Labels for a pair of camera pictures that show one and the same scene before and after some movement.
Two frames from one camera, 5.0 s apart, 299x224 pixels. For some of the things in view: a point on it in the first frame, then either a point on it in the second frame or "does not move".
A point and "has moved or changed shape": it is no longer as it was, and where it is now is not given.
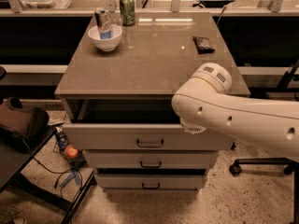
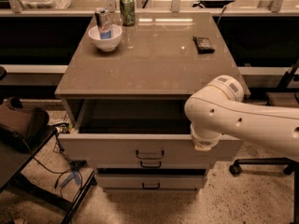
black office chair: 291,167 does not move
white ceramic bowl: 106,44 does not move
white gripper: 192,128 to 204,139
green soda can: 127,9 does not move
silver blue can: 104,22 does not move
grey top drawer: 136,128 has moved or changed shape
